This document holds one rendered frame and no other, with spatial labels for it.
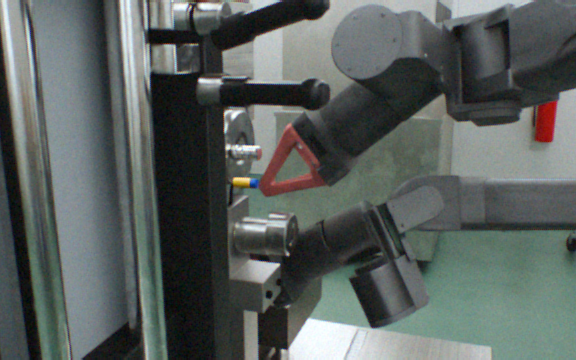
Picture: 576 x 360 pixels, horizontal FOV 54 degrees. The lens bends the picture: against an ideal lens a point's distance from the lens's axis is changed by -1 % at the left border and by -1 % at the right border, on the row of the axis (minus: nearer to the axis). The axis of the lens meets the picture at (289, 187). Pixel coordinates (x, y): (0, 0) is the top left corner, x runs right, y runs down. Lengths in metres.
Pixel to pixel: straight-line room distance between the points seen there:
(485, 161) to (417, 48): 4.71
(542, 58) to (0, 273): 0.36
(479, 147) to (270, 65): 1.99
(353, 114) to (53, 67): 0.32
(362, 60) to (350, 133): 0.09
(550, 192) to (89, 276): 0.50
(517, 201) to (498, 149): 4.47
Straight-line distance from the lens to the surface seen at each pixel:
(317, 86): 0.23
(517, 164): 5.13
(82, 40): 0.24
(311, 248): 0.61
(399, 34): 0.43
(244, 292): 0.55
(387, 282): 0.60
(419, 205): 0.59
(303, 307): 0.79
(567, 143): 5.13
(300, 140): 0.52
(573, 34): 0.43
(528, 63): 0.45
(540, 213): 0.64
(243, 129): 0.57
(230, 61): 1.39
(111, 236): 0.26
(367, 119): 0.50
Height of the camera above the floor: 1.36
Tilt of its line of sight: 15 degrees down
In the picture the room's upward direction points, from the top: straight up
